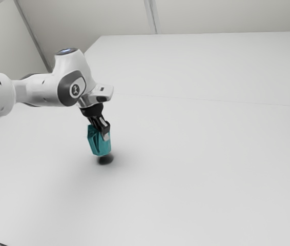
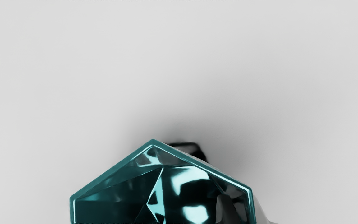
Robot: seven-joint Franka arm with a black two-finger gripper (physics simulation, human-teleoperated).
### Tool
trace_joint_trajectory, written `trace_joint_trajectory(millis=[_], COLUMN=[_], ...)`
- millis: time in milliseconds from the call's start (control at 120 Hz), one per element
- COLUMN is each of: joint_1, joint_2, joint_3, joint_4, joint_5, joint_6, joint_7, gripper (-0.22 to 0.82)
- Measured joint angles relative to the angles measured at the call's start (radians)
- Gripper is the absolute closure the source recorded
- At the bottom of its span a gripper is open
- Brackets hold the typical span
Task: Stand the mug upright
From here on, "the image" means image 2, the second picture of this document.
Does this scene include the teal faceted mug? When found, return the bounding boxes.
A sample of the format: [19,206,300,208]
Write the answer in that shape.
[69,139,279,224]

